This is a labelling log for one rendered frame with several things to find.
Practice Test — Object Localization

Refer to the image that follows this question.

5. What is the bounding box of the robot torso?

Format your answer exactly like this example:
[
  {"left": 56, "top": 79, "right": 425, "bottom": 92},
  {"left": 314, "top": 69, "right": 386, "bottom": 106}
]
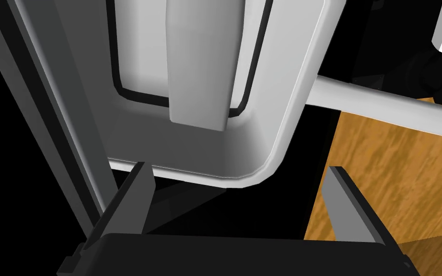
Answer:
[{"left": 0, "top": 0, "right": 442, "bottom": 231}]

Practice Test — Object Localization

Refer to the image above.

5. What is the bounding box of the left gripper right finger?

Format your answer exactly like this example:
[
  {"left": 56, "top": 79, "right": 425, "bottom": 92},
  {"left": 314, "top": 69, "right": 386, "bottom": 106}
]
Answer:
[{"left": 321, "top": 166, "right": 397, "bottom": 246}]

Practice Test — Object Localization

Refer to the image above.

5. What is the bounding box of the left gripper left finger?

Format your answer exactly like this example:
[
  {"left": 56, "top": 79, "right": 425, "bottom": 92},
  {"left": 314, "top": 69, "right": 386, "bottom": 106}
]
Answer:
[{"left": 86, "top": 161, "right": 156, "bottom": 248}]

